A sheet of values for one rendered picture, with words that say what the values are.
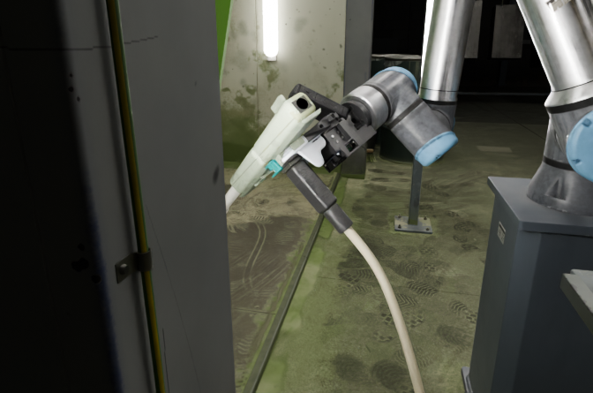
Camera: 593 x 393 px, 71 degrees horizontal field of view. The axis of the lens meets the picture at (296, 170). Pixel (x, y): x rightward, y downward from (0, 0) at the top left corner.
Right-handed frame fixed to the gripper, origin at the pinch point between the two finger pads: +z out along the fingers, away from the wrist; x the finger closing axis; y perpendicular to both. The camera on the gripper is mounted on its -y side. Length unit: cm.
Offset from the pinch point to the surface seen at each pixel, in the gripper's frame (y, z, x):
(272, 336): 36, -6, 83
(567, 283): 27.1, 9.7, -35.0
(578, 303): 27.7, 11.7, -36.0
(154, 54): -5.5, 26.5, -36.1
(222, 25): -57, -53, 52
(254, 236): 7, -51, 139
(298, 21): -89, -182, 140
